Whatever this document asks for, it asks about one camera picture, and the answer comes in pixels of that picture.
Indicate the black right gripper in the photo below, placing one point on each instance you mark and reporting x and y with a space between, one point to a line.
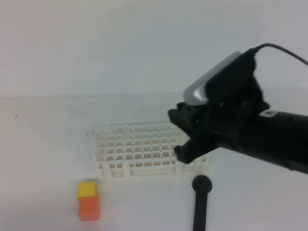
217 105

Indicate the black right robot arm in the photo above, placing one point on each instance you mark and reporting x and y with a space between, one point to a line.
276 137

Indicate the white test tube rack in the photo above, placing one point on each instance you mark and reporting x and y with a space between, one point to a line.
129 151

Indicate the yellow cube block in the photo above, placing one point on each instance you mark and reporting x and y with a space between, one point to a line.
87 189

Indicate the orange cube block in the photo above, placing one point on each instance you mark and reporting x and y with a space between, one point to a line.
89 208

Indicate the black round-headed post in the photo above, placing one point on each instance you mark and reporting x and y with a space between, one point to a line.
202 186

